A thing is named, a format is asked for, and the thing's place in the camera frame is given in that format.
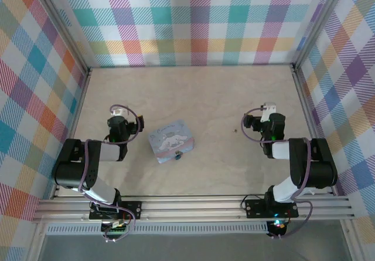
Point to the small blue padlock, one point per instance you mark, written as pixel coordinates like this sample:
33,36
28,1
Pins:
178,155

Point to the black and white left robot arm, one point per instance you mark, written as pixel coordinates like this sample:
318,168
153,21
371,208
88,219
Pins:
70,173

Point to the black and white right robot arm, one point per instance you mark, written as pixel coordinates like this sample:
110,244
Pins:
319,170

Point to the small lit controller board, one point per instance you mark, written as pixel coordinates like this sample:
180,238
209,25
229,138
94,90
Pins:
278,225

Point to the green connector board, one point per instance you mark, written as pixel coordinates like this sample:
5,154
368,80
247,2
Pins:
115,229

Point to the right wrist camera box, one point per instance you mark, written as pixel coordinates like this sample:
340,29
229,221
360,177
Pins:
268,111

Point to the aluminium table side rail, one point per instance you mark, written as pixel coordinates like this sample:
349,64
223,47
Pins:
75,126
311,126

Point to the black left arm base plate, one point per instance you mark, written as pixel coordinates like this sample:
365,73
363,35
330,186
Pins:
133,209

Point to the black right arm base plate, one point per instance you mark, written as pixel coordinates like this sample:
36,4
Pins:
255,208

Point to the aluminium mounting rail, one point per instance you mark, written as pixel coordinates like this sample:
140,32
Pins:
190,208

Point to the aluminium frame post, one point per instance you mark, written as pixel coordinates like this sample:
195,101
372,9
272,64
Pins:
63,27
317,23

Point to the aluminium frame strut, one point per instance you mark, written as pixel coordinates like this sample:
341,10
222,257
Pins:
36,243
350,240

